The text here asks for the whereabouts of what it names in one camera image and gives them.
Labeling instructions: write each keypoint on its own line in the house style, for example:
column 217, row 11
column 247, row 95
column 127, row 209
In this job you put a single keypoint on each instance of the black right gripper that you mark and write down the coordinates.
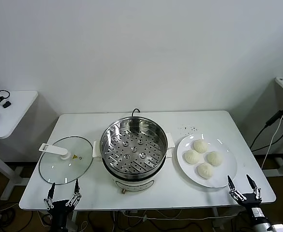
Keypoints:
column 250, row 201

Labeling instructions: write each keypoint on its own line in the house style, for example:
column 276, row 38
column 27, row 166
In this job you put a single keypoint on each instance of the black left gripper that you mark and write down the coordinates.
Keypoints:
column 59, row 206

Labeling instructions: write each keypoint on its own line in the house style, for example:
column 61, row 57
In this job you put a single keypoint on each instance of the white steamed baozi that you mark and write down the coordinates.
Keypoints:
column 214, row 158
column 200, row 146
column 192, row 157
column 204, row 170

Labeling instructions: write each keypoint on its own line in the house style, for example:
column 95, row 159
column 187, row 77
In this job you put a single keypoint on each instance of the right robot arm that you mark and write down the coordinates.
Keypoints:
column 262, row 222

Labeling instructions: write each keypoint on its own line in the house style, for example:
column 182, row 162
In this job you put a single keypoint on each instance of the steel steamer pot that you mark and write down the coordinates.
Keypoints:
column 134, row 186

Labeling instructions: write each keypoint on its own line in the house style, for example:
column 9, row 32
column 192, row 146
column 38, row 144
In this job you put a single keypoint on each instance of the stainless steel steamer basket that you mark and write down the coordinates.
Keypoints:
column 155, row 154

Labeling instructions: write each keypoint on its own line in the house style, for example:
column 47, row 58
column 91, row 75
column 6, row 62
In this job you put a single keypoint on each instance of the glass pot lid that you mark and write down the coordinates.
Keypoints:
column 59, row 169

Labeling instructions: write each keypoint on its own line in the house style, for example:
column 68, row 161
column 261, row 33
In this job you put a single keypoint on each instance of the white round plate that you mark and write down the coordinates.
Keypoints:
column 218, row 178

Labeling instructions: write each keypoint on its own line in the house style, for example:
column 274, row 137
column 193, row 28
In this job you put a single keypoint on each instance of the white side table rounded top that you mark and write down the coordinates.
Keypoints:
column 15, row 108

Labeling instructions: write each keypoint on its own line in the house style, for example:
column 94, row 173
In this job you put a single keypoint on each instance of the small black device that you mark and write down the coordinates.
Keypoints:
column 6, row 104

